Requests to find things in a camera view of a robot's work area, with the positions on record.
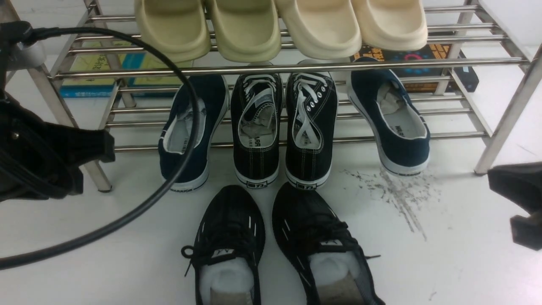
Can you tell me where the black cable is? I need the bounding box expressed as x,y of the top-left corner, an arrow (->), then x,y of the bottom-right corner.
0,26 -> 201,271

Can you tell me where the black knit sneaker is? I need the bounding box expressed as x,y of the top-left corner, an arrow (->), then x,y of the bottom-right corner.
181,185 -> 266,305
272,182 -> 384,305

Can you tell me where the black orange book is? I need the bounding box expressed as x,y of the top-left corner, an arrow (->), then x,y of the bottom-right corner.
350,43 -> 479,93

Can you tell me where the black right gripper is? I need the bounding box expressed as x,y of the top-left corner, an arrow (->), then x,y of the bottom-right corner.
487,162 -> 542,251

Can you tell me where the stainless steel shoe rack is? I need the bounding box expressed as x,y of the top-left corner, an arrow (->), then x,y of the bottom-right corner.
0,0 -> 542,193

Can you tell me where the cream slipper right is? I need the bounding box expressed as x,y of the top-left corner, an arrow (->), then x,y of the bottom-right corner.
351,0 -> 428,51

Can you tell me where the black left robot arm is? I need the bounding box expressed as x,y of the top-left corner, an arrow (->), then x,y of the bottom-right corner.
0,21 -> 116,201

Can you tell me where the black canvas sneaker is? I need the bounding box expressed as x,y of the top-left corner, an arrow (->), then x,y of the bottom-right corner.
285,72 -> 339,190
230,74 -> 283,189

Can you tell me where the navy slip-on shoe left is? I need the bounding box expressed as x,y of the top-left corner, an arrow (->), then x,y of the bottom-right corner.
158,75 -> 230,193

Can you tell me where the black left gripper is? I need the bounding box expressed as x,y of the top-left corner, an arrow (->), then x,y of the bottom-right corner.
0,95 -> 116,201

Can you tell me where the black canvas sneaker right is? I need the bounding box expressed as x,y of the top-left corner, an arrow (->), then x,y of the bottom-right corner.
285,72 -> 339,190

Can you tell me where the cream slipper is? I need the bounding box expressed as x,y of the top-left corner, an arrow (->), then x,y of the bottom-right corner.
275,0 -> 362,60
351,0 -> 428,51

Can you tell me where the cream slipper left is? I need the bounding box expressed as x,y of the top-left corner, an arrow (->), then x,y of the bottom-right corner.
275,0 -> 362,60

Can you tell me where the olive green slipper left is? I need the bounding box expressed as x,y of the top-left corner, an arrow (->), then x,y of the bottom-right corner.
134,0 -> 211,63

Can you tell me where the olive green slipper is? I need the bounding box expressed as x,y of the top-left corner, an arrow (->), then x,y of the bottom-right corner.
134,0 -> 211,63
205,0 -> 282,63

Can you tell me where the black canvas sneaker left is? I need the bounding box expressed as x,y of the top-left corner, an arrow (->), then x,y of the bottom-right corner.
230,74 -> 283,189

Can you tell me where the navy slip-on shoe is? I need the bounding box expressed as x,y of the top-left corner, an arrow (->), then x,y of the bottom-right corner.
346,69 -> 431,176
158,75 -> 230,193

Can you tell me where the navy slip-on shoe right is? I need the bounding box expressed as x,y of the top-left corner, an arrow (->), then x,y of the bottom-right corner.
346,69 -> 431,176

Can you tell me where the olive green slipper right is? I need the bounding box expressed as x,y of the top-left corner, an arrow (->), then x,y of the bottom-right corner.
205,0 -> 282,63

